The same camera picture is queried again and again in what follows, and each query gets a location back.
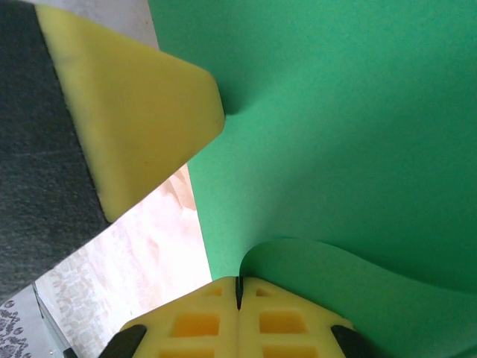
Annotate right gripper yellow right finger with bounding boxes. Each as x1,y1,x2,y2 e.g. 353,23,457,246
236,277,378,358

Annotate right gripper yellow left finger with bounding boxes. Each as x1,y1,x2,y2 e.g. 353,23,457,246
106,275,239,358

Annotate green paper sheet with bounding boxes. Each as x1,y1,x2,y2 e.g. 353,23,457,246
147,0,477,358

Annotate aluminium side rail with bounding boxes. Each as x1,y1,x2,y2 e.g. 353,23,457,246
32,281,78,358

